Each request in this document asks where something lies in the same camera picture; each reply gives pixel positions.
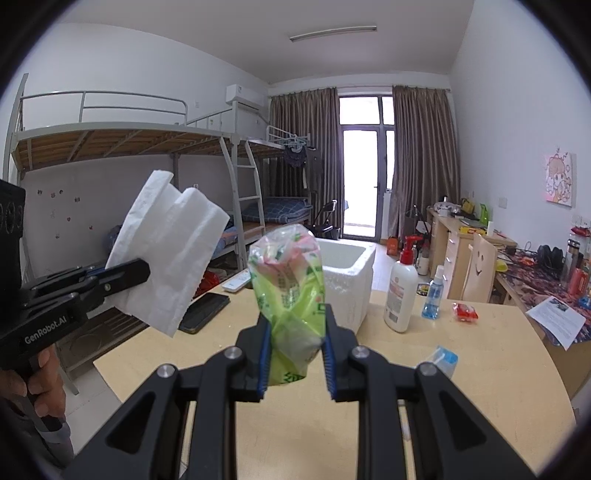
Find red snack packet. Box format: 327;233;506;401
453;302;479;323

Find white air conditioner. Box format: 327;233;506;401
225;84;266;110

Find wooden smiley chair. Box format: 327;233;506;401
462;234;498;303

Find blue spray bottle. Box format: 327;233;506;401
422;265;445;320

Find wooden desk with drawers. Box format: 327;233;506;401
427;208;590;399

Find black smartphone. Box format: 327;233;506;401
178;292;230;335

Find white lotion pump bottle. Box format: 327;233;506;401
384;235;422;333

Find person's left hand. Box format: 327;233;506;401
1;346;66;418

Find brown curtain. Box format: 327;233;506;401
389;85;461;239
269;88;345;230

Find metal bunk bed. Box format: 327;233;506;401
3;73;316;370

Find black headphones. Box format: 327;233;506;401
536;245;564;280

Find left brown curtain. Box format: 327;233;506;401
269;88;345;230

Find green plastic snack bag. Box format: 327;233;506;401
247;224;325;386

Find ceiling tube light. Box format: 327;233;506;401
288;25;378;43

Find black folding chair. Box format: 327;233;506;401
308;199;338;239

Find balcony glass door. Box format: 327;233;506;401
339;94;394;242

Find anime wall picture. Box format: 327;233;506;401
545;149;575;208

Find white remote control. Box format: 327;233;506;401
221;269;250;293

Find printed paper sheet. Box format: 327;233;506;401
526;296;585;350

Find white tissue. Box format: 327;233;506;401
106;170;229;336

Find right brown curtain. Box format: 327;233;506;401
389;85;461;239

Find white styrofoam box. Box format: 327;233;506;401
318;238;376;333

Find blue face mask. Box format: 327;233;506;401
427;346;459;378

